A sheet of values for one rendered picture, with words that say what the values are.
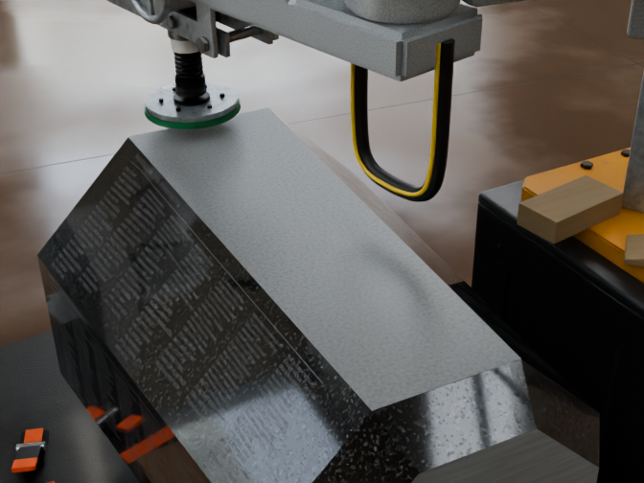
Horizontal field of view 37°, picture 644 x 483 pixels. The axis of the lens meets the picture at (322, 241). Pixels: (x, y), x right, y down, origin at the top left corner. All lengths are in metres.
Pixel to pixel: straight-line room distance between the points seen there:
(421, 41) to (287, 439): 0.65
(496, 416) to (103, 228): 1.01
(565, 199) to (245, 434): 0.83
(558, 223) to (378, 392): 0.64
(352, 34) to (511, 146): 2.61
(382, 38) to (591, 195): 0.67
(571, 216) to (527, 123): 2.46
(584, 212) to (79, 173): 2.50
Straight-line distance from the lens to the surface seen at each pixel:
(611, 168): 2.25
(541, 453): 1.52
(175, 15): 2.08
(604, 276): 1.93
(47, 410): 2.77
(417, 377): 1.44
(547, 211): 1.94
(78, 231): 2.19
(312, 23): 1.65
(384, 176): 1.76
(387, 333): 1.53
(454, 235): 3.46
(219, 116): 2.16
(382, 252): 1.73
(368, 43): 1.56
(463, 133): 4.23
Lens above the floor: 1.76
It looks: 31 degrees down
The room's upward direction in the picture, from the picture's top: 1 degrees counter-clockwise
